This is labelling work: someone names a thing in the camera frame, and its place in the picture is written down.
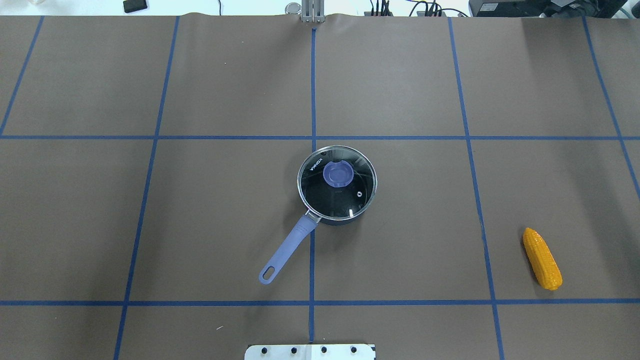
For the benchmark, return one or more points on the small black square pad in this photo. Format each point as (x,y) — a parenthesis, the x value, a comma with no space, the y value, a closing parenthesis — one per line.
(131,6)

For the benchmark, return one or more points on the glass pot lid purple knob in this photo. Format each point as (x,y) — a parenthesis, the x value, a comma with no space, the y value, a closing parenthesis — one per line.
(337,184)

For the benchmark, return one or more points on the yellow corn cob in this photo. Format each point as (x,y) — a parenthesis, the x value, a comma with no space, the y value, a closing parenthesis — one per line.
(542,262)

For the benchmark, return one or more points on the small metal cylinder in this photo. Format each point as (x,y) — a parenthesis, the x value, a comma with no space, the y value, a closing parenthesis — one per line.
(293,8)

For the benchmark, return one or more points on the dark blue saucepan purple handle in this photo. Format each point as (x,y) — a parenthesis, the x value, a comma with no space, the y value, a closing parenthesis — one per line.
(302,229)

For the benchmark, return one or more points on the aluminium frame post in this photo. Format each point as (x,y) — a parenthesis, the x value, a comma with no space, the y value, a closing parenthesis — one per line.
(313,11)

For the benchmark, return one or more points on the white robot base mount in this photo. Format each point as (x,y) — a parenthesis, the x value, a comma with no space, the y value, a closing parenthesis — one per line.
(337,351)

